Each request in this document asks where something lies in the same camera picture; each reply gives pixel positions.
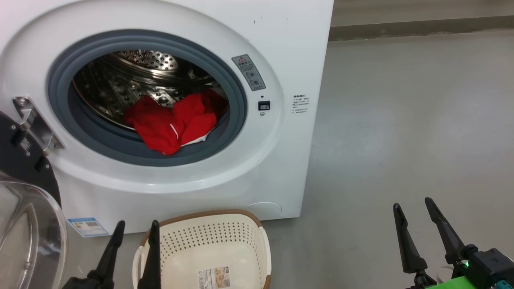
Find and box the small printed text label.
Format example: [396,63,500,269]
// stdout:
[292,95,310,114]

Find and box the stainless steel washing machine drum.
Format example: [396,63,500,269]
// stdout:
[72,49,229,131]

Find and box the round white filter cover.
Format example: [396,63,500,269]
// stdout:
[244,202,283,220]

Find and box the grey warning sticker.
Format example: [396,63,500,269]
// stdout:
[232,54,266,92]

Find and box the red garment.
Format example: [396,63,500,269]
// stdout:
[123,89,229,156]

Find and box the round black glass washer door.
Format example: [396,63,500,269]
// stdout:
[0,110,69,289]

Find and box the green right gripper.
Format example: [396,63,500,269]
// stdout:
[393,197,486,289]

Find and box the cream perforated basket brown rim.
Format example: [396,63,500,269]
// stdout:
[133,209,272,289]

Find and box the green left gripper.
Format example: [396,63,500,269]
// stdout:
[60,220,162,289]

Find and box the metal door hinge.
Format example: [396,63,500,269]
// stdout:
[13,96,65,155]

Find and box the white front-load washing machine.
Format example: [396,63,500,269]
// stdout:
[0,0,335,237]

